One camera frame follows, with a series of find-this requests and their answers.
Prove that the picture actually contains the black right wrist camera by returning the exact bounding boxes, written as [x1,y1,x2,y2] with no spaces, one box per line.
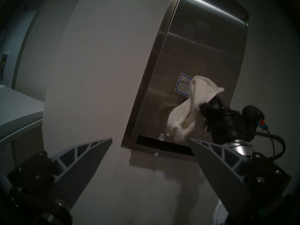
[241,105,269,134]

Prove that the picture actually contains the white table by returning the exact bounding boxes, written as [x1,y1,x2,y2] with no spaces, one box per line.
[0,84,45,148]

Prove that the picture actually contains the fire extinguisher wall cabinet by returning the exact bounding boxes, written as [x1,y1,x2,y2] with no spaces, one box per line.
[0,53,9,82]

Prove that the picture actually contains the white foam streak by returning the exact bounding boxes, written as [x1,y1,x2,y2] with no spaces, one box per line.
[154,133,165,157]

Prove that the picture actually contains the stainless steel wall dispenser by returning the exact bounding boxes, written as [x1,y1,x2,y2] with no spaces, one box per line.
[120,0,250,162]

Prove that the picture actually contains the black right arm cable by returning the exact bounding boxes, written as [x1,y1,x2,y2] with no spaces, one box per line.
[254,130,286,160]

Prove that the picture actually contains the white cloth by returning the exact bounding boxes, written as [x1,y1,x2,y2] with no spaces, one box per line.
[166,75,225,143]

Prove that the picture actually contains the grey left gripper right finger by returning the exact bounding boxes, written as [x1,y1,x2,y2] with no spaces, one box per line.
[188,138,292,218]

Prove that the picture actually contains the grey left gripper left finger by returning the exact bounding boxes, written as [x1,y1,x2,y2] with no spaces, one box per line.
[7,138,113,209]

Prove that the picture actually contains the white label with blue border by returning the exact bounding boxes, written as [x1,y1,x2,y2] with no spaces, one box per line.
[174,73,194,97]

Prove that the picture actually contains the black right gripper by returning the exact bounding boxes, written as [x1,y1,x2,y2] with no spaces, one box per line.
[201,95,249,144]

